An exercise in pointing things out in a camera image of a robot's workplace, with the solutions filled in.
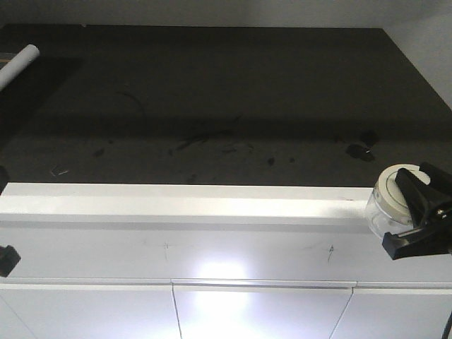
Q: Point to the glass jar with cream lid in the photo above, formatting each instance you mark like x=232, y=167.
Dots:
x=386, y=209

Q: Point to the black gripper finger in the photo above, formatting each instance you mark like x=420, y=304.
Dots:
x=4, y=178
x=427, y=203
x=9, y=258
x=431, y=237

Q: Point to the white rolled paper tube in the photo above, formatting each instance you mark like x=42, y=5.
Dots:
x=13, y=64

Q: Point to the white fume hood base cabinet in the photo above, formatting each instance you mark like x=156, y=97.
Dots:
x=163, y=261

